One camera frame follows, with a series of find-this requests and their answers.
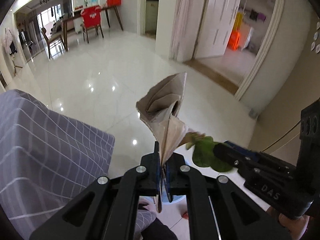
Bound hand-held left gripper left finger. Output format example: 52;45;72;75
30;142;161;240

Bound round wall stickers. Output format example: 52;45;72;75
309;21;320;52

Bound yellow container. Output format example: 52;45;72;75
233;12;243;33

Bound thin cable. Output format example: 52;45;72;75
262;120;303;153

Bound orange plastic bin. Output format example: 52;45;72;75
228;29;242;51

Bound wooden chair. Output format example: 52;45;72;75
41;27;68;60

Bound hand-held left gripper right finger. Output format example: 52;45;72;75
166;153;291;240

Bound pale pink curtain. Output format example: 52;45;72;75
169;0;193;61

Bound green leaf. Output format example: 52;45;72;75
185;132;233;173

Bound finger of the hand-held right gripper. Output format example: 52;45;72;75
224;141;263;157
213;142;297;179

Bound grey checked tablecloth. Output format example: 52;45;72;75
0;89;116;240

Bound wooden dining table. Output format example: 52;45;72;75
61;5;124;52

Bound person's right hand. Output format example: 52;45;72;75
266;205;310;238

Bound white door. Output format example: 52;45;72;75
194;0;244;58

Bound coat rack with clothes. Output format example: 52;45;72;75
1;27;23;76

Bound chair with red cover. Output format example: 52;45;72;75
80;5;105;43

